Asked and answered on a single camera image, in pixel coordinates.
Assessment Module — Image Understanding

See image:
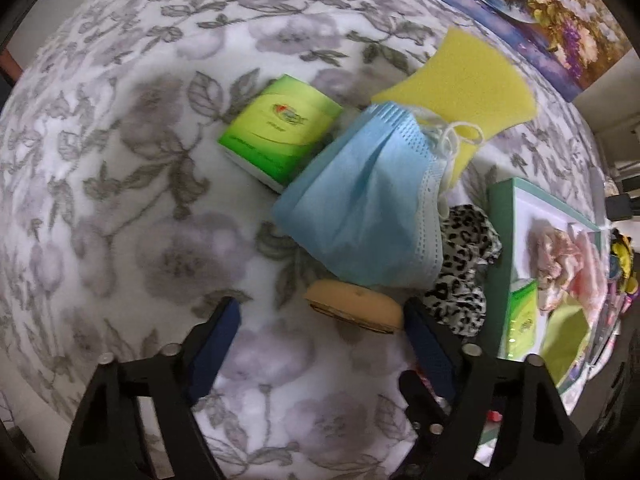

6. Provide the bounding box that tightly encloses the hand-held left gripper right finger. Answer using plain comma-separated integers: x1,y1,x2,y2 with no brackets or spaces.
390,298,588,480

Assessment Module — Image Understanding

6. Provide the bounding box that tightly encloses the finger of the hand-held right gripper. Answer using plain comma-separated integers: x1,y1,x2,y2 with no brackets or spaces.
398,370,453,436

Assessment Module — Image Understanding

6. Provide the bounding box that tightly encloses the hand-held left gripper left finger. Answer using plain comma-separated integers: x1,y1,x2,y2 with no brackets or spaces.
59,296,242,480

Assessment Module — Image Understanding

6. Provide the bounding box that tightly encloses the green tissue packet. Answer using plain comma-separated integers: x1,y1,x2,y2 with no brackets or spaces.
217,74,345,194
507,280,541,360

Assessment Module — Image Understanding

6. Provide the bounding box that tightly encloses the beige round puff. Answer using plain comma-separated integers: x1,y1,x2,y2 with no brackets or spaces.
304,280,405,335

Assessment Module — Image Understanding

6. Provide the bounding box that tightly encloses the green cloth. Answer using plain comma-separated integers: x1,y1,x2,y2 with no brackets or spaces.
540,295,593,386

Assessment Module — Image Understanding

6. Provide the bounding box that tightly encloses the green box with white inside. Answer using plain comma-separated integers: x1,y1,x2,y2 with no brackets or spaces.
487,177,621,416

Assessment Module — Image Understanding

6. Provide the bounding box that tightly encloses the pink floral scrunchie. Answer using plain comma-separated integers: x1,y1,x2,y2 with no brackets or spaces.
530,224,581,311

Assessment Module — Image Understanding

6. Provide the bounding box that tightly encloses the pink fuzzy cloth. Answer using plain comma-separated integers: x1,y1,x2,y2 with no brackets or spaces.
567,225,608,321

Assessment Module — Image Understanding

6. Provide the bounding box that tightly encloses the leopard print scrunchie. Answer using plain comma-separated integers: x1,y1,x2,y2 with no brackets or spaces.
422,204,502,337

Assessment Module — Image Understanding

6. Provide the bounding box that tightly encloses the grey floral blanket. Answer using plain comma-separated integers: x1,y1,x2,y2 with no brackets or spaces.
0,0,616,480

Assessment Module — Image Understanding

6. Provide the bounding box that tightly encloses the blue face mask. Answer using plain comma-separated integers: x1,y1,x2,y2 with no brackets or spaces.
272,101,486,288

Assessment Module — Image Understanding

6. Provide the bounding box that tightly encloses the yellow and black object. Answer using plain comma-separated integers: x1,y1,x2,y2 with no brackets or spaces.
610,230,640,296

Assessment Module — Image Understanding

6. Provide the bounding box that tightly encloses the dark small device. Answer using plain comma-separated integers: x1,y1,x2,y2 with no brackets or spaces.
606,194,637,220

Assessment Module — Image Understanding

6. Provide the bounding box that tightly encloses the yellow sponge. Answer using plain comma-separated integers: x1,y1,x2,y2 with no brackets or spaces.
371,27,538,193

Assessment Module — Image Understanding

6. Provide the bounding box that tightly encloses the flower painting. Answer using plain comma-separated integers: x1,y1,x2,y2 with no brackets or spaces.
345,0,633,103

